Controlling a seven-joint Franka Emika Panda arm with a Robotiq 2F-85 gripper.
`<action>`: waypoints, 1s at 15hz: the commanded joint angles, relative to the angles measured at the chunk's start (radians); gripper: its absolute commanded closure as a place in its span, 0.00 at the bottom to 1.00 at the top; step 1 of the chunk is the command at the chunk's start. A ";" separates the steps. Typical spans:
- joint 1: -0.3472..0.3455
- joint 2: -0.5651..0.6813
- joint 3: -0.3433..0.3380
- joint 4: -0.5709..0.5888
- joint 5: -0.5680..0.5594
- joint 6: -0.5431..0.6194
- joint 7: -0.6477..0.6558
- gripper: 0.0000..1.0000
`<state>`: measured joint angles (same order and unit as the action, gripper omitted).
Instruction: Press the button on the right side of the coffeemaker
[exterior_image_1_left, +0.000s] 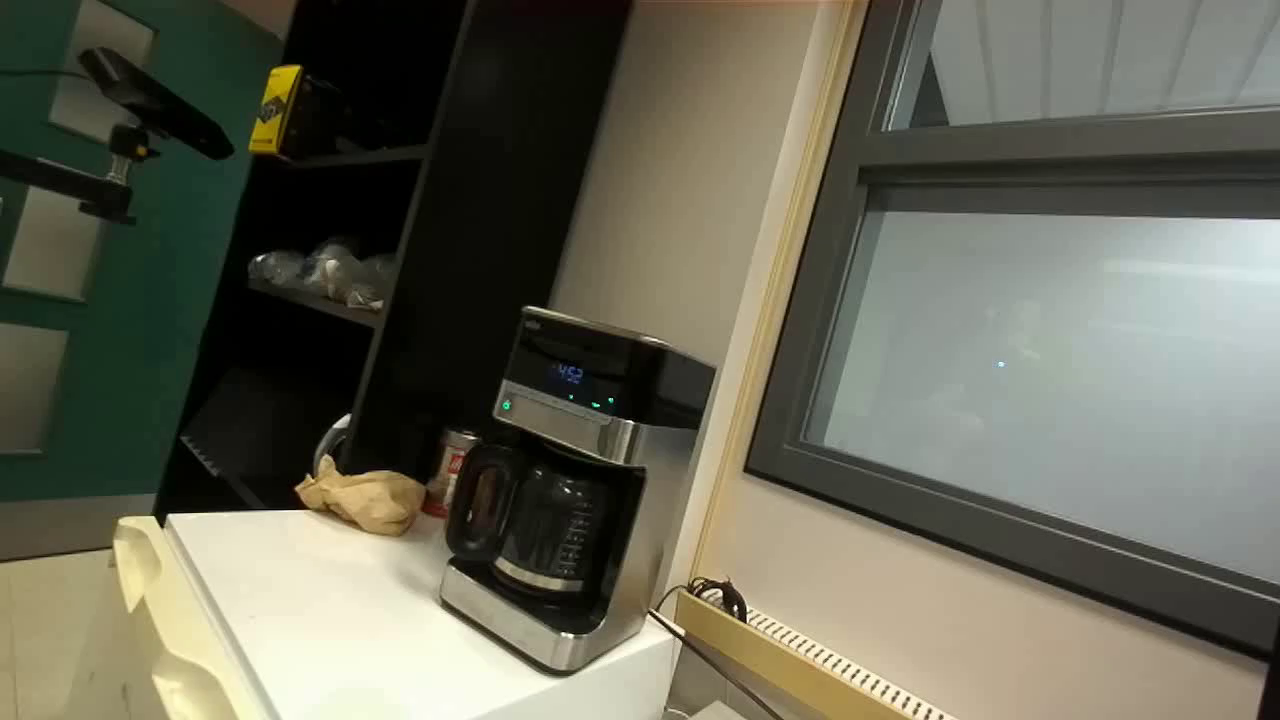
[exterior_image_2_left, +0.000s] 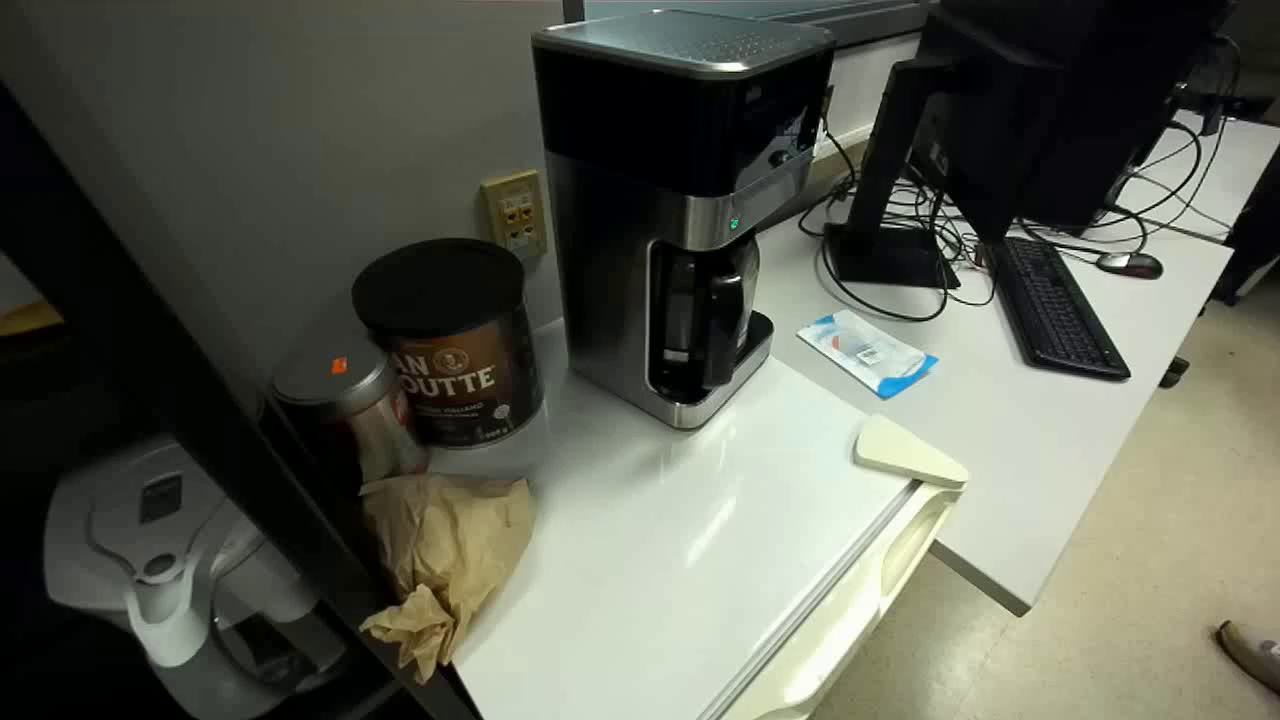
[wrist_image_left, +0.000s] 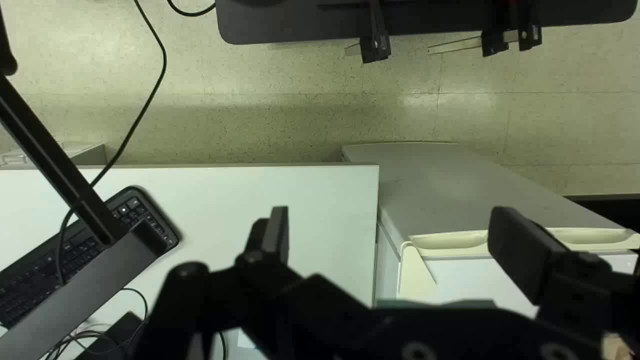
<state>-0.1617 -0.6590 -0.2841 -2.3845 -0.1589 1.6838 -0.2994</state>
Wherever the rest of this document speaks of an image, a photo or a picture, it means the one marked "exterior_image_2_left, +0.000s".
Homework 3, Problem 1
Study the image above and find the beige wall outlet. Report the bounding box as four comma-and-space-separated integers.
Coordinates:
474, 164, 553, 264

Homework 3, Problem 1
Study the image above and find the steel canister orange button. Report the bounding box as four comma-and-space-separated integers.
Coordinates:
266, 344, 432, 499

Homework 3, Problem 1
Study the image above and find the crumpled brown paper bag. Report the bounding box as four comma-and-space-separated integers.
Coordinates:
357, 472, 538, 688

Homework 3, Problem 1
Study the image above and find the black shelf frame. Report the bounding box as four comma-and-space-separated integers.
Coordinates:
0, 78, 482, 720

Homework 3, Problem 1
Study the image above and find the grey shoe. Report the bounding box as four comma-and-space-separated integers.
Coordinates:
1213, 615, 1280, 702

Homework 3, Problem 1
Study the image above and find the blue white wipes packet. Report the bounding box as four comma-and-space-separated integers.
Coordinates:
797, 308, 939, 405

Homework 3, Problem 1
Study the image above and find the white mini fridge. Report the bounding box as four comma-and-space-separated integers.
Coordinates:
445, 315, 968, 720

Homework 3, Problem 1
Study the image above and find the glass coffee carafe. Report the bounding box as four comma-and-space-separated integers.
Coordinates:
648, 238, 764, 405

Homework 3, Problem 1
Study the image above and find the black cable bundle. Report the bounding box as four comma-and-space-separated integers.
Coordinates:
1099, 115, 1247, 258

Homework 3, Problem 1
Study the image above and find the brown coffee can black lid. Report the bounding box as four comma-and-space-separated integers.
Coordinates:
348, 238, 548, 452

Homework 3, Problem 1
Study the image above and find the black cable on desk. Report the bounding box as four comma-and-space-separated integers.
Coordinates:
797, 120, 1001, 328

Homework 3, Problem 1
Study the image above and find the white water filter pitcher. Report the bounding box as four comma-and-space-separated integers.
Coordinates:
39, 433, 351, 720

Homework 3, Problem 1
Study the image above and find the black computer monitor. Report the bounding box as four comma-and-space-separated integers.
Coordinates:
914, 0, 1231, 245

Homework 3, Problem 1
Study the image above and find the black computer keyboard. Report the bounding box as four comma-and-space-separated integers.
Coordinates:
983, 238, 1137, 389

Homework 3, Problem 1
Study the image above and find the black computer mouse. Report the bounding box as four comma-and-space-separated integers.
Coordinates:
1090, 249, 1168, 283

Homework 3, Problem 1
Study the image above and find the beige fridge hinge cover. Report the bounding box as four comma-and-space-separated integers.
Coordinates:
851, 415, 972, 493

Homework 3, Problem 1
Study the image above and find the black monitor stand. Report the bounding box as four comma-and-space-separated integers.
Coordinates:
819, 52, 963, 293

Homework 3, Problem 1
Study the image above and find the black and steel coffeemaker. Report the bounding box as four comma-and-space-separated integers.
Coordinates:
530, 4, 839, 433

